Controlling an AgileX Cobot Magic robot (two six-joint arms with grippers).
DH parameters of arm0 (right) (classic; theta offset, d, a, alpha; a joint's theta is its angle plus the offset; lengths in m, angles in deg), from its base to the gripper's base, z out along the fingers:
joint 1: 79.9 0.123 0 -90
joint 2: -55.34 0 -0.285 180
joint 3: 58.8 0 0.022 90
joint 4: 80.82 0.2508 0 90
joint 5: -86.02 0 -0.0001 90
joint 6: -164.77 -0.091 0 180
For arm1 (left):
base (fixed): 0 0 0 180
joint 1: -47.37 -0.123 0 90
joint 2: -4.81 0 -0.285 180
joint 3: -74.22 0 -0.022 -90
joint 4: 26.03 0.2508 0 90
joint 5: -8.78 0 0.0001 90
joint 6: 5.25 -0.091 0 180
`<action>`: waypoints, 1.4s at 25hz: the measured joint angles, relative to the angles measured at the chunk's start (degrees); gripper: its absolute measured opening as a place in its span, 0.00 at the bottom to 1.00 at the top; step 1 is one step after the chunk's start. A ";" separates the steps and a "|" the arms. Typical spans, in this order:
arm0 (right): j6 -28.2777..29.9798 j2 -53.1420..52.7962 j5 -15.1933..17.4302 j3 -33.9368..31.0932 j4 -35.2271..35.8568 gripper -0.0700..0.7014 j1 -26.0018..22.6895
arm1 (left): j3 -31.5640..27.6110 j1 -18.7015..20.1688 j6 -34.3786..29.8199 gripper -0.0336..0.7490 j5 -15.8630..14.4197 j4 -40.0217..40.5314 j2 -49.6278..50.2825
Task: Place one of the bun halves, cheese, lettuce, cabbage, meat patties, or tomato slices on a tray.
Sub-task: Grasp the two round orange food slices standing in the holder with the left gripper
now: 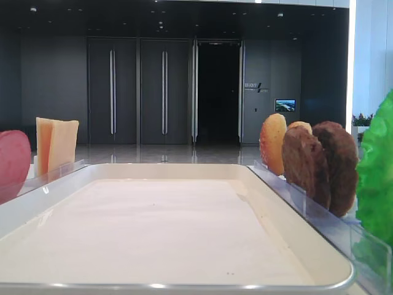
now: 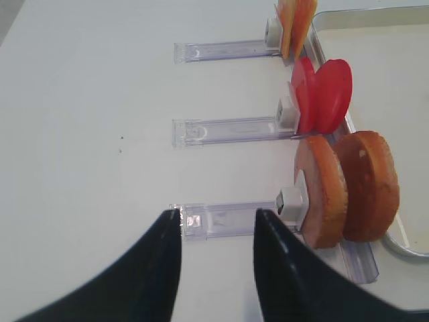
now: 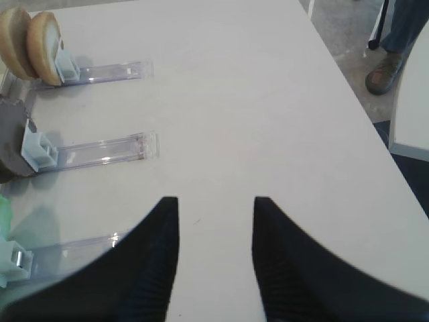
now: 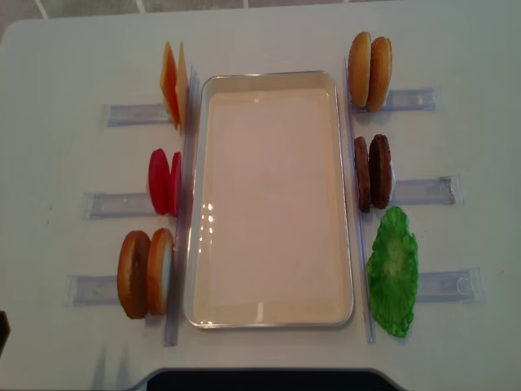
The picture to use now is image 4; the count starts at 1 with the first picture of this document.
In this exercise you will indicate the bun slice white face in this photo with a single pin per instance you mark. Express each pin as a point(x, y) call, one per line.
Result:
point(160, 259)

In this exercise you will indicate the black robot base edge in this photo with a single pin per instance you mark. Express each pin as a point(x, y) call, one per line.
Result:
point(268, 380)

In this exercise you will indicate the red tomato slice inner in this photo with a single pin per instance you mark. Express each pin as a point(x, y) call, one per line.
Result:
point(175, 184)

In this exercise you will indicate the brown meat patty near tray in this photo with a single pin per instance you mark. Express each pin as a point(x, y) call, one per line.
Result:
point(363, 175)

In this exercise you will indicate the brown meat patty outer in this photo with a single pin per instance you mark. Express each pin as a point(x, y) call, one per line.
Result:
point(380, 169)

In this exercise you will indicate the pale cheese slice inner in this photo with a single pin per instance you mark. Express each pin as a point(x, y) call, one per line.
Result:
point(182, 88)

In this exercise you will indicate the orange cheese slice outer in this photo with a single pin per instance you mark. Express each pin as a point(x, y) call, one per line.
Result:
point(168, 80)

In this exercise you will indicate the green lettuce leaf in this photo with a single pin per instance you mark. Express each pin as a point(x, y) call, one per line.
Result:
point(392, 273)

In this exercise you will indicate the white rectangular tray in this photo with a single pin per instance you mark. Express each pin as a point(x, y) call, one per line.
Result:
point(268, 240)

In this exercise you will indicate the brown bun slice outer left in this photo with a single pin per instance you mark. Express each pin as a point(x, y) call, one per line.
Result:
point(132, 274)

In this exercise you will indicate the golden bun slice near tray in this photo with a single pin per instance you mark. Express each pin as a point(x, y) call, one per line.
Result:
point(359, 58)

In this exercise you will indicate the golden bun slice outer right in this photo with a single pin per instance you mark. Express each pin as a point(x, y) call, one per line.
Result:
point(380, 73)

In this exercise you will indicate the clear acrylic rack left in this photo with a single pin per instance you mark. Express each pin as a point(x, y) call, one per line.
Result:
point(84, 290)

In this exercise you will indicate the clear acrylic rack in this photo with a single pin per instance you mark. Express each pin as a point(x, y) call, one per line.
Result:
point(84, 290)
point(434, 287)

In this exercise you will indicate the clear acrylic rack right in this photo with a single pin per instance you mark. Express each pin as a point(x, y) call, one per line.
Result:
point(434, 287)

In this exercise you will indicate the dark object left edge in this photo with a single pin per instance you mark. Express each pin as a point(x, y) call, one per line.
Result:
point(5, 330)

